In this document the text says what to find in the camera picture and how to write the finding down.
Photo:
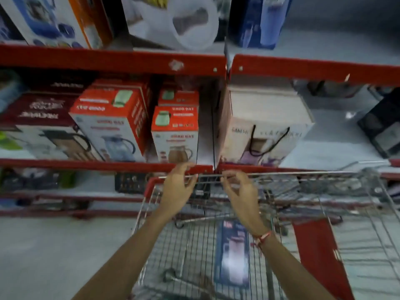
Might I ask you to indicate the white and blue appliance box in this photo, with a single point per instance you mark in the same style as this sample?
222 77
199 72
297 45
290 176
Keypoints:
40 18

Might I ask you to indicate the black patterned box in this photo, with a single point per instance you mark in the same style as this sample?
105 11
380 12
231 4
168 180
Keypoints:
129 183

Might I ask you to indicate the small red white flask box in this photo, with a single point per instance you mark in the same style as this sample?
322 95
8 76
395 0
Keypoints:
175 134
179 97

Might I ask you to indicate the person's right thumb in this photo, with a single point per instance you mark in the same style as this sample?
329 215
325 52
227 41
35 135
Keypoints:
227 183

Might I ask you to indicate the dark maroon box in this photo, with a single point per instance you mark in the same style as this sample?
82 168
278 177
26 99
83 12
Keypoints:
59 84

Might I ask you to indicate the maroon and white kettle box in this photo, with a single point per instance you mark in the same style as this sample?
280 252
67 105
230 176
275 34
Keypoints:
47 121

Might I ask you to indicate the person's left thumb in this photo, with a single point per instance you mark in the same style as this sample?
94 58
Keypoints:
192 181

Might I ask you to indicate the metal bar with red tip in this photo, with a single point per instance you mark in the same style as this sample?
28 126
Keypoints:
368 163

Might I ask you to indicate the person's right hand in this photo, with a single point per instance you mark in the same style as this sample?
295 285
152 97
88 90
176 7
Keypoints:
245 203

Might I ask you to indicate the dark blue bottle box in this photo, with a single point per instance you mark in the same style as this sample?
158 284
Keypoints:
262 18

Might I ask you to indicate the person's left forearm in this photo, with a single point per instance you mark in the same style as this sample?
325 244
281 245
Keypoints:
125 265

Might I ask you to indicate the person's left hand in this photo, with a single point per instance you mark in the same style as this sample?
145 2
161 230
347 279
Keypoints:
173 193

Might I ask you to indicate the red metal shelf rack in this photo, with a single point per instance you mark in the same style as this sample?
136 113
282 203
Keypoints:
93 59

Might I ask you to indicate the orange appliance box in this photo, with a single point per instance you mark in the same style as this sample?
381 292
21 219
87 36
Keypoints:
93 18

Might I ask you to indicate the blue flask box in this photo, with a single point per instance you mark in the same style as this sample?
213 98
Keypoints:
231 262

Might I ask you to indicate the red cart seat flap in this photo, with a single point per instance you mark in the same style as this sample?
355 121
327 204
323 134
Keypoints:
315 253

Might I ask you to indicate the person's right forearm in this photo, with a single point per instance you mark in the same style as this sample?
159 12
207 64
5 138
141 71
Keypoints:
290 271

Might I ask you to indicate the large red white flask box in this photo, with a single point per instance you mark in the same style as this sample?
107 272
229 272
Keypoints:
109 121
134 84

